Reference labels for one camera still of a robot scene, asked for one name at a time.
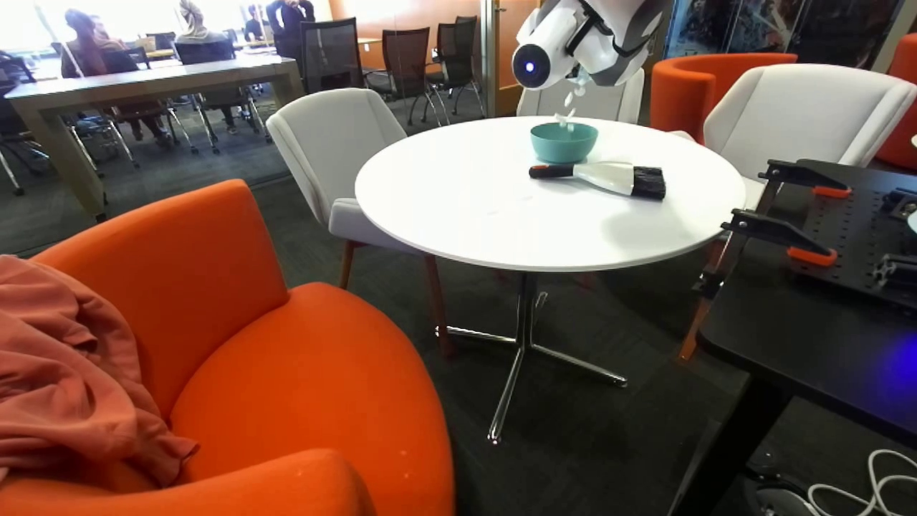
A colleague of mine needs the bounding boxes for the salmon cloth on armchair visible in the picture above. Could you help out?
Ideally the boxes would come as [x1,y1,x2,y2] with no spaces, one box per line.
[0,254,194,485]

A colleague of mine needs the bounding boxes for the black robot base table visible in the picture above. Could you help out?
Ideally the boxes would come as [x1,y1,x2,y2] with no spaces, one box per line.
[667,157,917,516]

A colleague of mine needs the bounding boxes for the teal bowl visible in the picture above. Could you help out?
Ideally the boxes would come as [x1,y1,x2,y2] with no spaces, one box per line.
[529,124,598,164]

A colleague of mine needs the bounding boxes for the grey chair behind table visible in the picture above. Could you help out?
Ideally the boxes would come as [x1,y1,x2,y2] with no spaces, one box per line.
[263,87,453,337]

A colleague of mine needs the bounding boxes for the seated person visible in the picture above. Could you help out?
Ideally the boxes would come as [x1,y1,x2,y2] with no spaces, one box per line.
[61,9,137,78]

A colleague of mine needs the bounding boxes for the orange armchair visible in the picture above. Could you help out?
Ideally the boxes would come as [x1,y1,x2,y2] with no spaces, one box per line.
[0,181,456,516]
[648,51,795,141]

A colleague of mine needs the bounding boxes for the white chair at left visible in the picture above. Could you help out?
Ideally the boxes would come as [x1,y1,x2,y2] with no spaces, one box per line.
[703,62,917,208]

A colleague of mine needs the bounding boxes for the round white table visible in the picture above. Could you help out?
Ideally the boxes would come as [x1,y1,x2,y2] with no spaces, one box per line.
[352,112,747,446]

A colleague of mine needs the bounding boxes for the long wooden table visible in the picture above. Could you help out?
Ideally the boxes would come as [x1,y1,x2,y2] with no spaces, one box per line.
[8,54,303,220]

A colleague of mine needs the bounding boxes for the orange black clamp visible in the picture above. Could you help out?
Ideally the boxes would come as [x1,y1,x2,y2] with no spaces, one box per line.
[680,208,836,359]
[762,160,850,200]

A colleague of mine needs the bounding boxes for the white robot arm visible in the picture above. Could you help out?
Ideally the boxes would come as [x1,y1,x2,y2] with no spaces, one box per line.
[509,0,667,91]

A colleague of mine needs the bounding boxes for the grey chair at right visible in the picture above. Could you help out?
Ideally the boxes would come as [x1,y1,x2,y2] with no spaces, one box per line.
[517,72,644,124]

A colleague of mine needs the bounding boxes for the white cables on floor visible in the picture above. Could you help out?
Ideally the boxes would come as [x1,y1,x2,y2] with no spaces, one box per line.
[754,445,917,516]

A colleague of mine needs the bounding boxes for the white brush black bristles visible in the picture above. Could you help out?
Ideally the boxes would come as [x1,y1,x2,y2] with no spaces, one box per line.
[529,160,667,200]

